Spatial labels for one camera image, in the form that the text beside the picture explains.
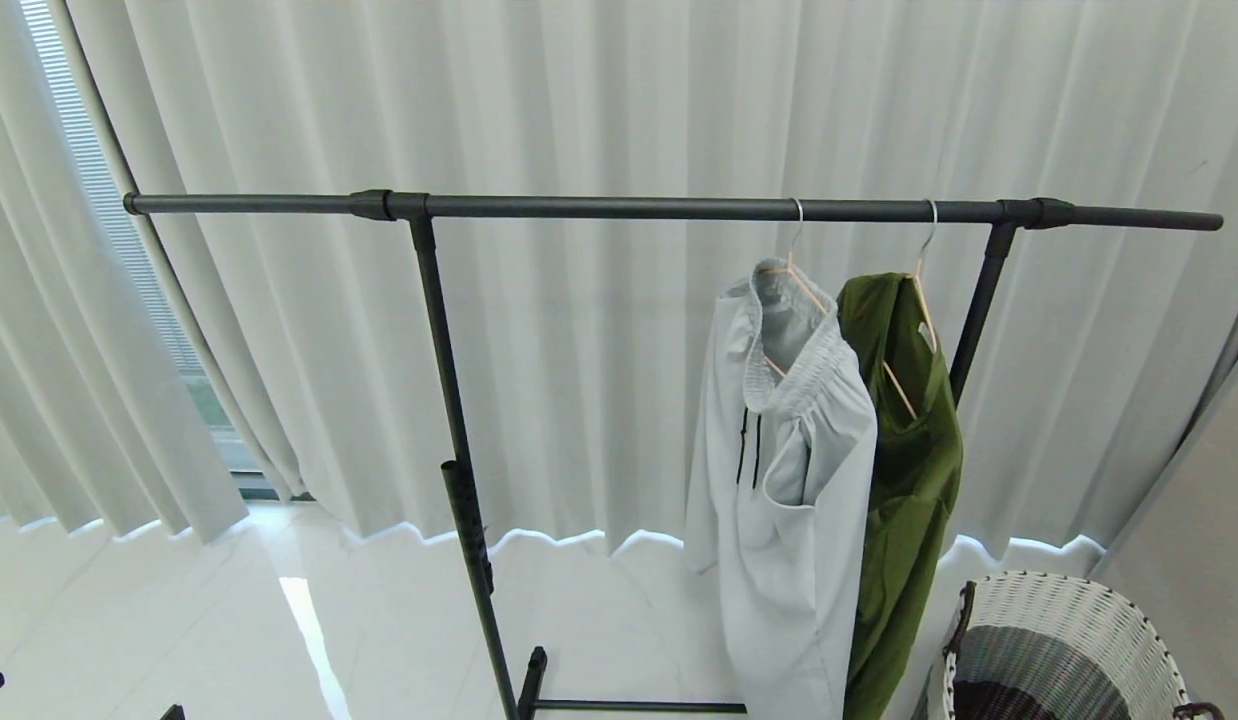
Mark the white laundry basket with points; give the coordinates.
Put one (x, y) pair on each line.
(1059, 600)

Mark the window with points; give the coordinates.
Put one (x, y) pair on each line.
(84, 130)

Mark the white curtain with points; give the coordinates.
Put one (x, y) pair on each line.
(579, 100)
(79, 400)

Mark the pink clothes hanger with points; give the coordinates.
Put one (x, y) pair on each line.
(925, 305)
(809, 292)

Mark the green garment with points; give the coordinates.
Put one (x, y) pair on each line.
(909, 500)

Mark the black clothes rack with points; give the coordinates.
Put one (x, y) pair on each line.
(679, 208)

